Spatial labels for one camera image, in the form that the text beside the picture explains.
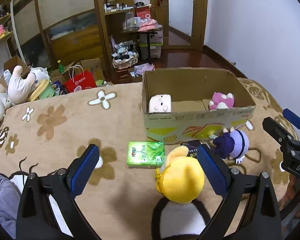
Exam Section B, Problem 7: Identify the purple white-haired plush doll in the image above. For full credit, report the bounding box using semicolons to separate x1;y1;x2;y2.
212;127;249;165

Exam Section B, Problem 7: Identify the black tissue pack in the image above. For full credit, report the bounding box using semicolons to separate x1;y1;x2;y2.
181;139;201;159

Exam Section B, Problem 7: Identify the green tissue pack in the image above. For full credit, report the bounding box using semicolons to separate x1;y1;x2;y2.
127;141;165;168

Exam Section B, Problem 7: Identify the person's right hand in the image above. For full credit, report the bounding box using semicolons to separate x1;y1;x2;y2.
284;174;300;204

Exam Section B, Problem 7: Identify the person's grey-clad leg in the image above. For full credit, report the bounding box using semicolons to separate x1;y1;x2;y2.
0;175;20;239

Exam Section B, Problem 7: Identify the pink white plush toy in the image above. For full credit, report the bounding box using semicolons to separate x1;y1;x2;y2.
209;92;235;110

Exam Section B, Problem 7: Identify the green yellow plush toy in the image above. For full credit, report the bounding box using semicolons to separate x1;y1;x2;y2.
27;79;55;102

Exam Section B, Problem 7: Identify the white pink cube plush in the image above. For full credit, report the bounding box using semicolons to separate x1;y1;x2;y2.
148;94;172;113

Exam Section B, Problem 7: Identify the white plush with pink paws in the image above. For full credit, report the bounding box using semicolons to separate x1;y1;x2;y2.
3;65;50;105

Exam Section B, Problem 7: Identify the red paper shopping bag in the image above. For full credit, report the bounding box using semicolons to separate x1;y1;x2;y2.
64;64;97;93

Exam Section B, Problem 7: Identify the green glass bottle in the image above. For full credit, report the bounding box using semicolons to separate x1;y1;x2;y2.
57;60;65;74

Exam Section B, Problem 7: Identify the clear plastic storage bin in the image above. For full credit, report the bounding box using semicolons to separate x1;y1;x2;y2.
139;34;163;60

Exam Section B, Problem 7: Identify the wooden door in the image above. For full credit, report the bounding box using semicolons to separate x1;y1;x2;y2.
150;0;207;50

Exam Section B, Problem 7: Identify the small box with pink items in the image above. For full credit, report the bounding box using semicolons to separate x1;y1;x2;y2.
128;63;155;77

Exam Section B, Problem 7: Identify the black side table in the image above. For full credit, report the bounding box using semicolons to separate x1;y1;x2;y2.
121;28;164;59

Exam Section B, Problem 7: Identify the brown cardboard box on floor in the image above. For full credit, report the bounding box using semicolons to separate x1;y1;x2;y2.
50;58;105;83

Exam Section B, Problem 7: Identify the pink folded cloth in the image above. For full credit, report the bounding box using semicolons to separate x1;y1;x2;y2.
138;18;162;32

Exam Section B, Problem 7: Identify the wicker basket of socks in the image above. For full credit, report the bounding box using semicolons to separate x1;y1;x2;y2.
111;40;139;70

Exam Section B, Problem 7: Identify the red box on table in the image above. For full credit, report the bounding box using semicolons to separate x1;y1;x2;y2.
135;5;152;20

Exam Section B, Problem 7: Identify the wooden wardrobe with panels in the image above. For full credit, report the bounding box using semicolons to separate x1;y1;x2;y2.
12;0;111;73

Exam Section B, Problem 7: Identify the wooden corner shelf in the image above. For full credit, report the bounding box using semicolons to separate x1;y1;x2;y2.
94;0;138;83

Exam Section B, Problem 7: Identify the white wall shelf rack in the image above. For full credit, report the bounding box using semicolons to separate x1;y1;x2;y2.
0;0;26;62

